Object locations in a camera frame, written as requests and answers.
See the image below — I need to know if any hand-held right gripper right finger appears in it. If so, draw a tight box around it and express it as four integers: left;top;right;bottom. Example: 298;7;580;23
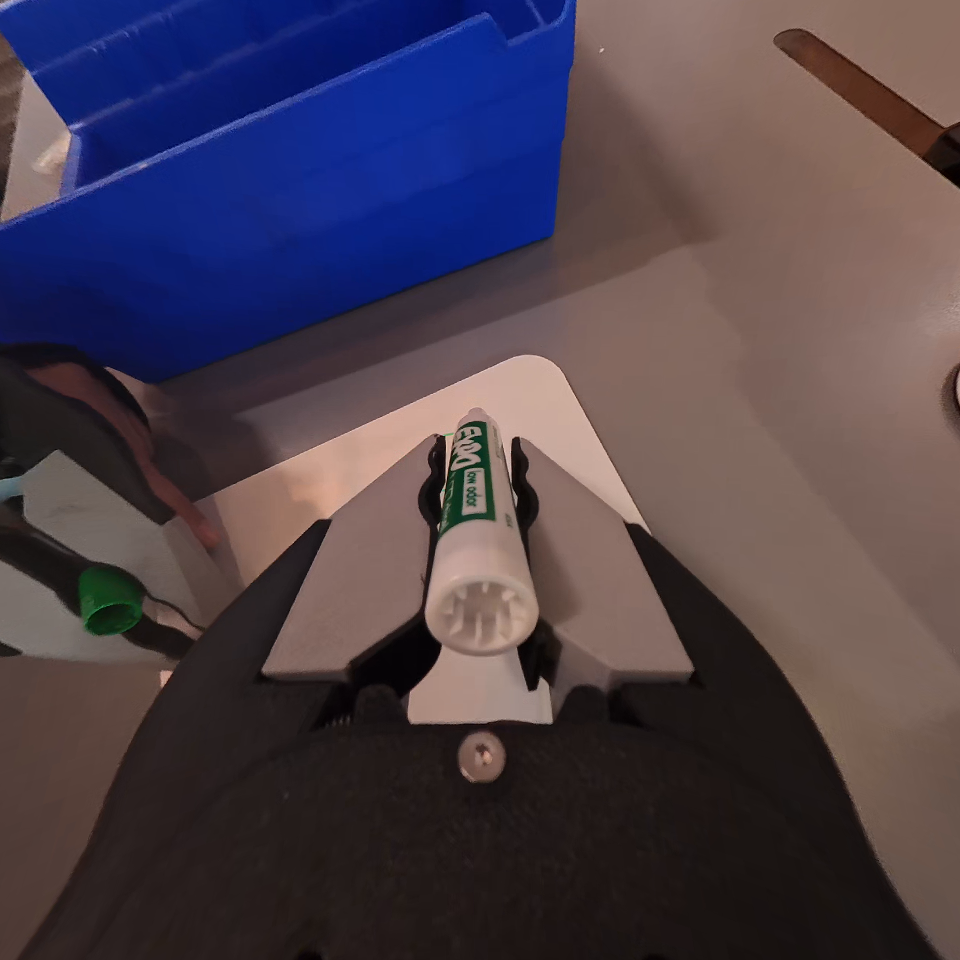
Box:
510;435;696;693

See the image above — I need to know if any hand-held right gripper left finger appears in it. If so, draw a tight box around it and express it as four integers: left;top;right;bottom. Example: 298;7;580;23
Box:
261;433;451;684

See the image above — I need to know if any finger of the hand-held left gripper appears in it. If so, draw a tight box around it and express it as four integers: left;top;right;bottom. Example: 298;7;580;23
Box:
0;525;205;667
21;448;244;630

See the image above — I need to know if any green marker cap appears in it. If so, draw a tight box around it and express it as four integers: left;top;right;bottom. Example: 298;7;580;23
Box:
77;564;144;639

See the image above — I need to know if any green whiteboard marker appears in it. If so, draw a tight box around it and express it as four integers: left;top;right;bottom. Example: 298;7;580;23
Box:
423;407;543;657

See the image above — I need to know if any white whiteboard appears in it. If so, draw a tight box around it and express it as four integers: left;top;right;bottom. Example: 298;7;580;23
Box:
157;354;652;725

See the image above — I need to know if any person's left hand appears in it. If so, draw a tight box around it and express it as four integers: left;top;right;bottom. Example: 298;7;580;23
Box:
30;367;224;549

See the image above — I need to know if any blue plastic bin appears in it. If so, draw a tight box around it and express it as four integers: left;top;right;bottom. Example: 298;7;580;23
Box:
0;0;577;384

